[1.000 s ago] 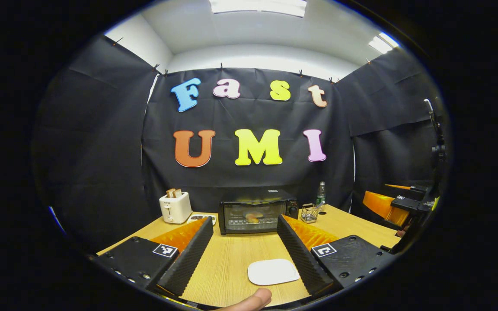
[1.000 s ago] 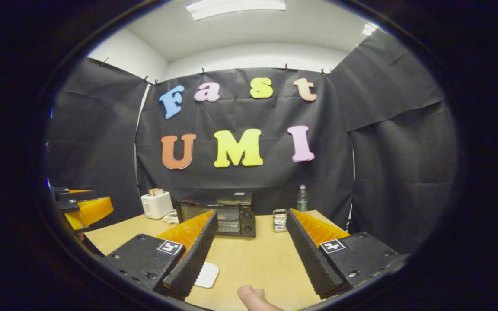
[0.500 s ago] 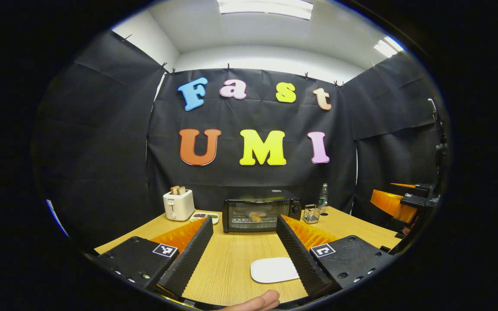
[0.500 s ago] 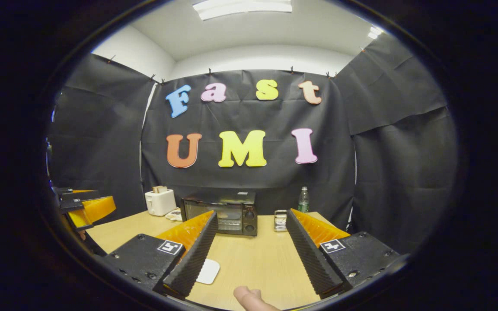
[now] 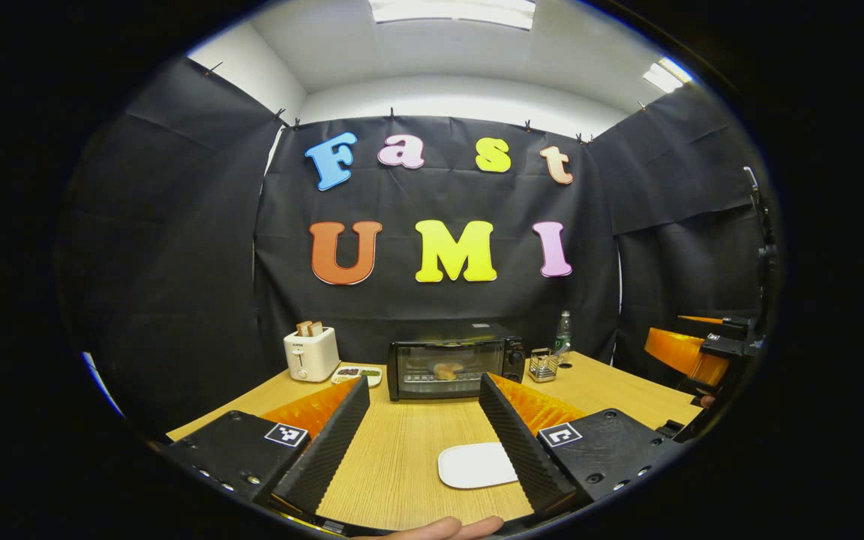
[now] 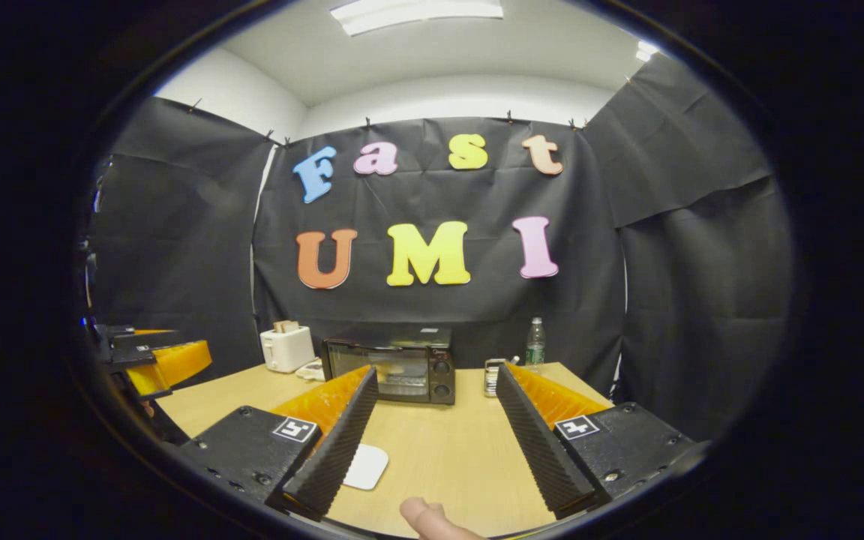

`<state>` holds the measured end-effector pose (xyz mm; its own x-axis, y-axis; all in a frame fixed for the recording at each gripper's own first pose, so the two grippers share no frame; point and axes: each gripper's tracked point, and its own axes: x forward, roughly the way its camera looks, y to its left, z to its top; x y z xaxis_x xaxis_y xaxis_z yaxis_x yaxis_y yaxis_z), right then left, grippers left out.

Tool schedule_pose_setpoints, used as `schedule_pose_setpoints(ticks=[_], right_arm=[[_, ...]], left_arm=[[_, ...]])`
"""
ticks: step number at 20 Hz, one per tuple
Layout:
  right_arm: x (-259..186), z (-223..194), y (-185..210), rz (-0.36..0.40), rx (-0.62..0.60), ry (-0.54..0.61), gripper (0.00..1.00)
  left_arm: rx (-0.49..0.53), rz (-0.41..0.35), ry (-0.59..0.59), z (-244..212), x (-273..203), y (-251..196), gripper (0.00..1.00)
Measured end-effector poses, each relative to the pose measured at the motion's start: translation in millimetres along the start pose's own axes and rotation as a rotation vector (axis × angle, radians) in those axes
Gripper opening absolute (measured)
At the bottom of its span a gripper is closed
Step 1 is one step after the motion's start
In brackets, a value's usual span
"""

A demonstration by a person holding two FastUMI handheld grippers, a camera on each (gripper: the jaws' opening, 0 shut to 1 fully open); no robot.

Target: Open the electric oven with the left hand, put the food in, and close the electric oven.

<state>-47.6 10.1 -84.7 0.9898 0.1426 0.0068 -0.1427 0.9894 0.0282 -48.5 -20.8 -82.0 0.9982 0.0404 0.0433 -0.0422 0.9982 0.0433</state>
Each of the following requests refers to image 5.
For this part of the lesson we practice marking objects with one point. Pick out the white divided dish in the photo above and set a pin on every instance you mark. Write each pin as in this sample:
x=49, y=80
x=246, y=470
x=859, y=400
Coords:
x=353, y=373

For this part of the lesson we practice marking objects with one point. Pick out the white square plate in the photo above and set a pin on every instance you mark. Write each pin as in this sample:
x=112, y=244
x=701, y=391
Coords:
x=473, y=465

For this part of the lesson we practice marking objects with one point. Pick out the brown toast slice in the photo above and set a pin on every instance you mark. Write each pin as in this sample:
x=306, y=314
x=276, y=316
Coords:
x=304, y=328
x=316, y=328

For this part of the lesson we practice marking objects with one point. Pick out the long ceiling light panel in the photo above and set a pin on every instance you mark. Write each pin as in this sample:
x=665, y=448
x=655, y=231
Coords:
x=451, y=10

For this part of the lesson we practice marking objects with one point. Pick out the clear bottle green label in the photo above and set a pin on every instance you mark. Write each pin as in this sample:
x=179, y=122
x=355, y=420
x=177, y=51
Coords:
x=563, y=336

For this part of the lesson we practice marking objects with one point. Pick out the black electric oven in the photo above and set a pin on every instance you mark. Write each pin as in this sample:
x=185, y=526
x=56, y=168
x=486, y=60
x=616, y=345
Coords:
x=507, y=367

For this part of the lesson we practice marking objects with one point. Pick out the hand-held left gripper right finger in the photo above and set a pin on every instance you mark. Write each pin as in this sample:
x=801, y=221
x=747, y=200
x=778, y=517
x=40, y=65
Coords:
x=514, y=442

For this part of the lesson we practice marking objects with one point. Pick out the white toaster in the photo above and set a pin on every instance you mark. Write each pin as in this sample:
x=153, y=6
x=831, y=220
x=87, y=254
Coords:
x=312, y=356

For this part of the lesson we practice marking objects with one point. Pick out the small ceiling light panel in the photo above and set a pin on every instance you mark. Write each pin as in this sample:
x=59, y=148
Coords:
x=668, y=76

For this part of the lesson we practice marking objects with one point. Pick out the golden croissant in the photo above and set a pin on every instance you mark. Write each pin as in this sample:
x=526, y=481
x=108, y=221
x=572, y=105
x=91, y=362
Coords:
x=445, y=370

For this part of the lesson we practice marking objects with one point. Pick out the black backdrop cloth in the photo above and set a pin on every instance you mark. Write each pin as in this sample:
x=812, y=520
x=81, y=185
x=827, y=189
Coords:
x=402, y=315

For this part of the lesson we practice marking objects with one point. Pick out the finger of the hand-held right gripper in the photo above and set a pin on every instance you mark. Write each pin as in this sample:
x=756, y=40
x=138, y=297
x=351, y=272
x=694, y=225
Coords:
x=679, y=352
x=702, y=320

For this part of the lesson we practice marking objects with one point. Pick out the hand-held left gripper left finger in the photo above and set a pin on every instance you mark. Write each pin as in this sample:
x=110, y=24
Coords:
x=334, y=442

